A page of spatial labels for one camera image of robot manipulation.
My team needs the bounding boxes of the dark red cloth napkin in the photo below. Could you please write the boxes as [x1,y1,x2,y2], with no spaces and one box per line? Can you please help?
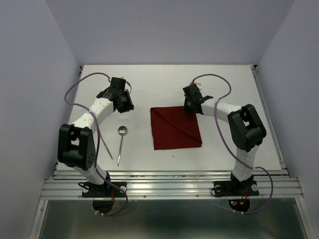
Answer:
[150,106,202,150]

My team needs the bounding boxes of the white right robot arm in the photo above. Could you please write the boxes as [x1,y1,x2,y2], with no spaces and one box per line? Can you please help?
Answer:
[183,84,267,194]

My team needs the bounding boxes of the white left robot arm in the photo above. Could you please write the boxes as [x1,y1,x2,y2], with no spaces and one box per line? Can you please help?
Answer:
[57,77,134,196]

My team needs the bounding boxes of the silver metal spoon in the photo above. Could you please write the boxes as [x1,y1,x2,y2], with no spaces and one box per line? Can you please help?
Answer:
[117,125,128,166]

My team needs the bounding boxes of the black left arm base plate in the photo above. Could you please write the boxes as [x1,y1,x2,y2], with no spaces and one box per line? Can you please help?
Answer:
[78,182,125,198]

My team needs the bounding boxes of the aluminium front frame rail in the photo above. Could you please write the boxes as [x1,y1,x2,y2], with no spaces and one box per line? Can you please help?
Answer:
[40,169,304,200]

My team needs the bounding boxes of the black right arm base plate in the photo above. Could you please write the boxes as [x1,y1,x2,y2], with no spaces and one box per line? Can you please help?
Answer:
[210,180,259,198]

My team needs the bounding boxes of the aluminium right side rail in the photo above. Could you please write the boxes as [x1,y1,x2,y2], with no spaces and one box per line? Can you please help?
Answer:
[250,65,290,177]

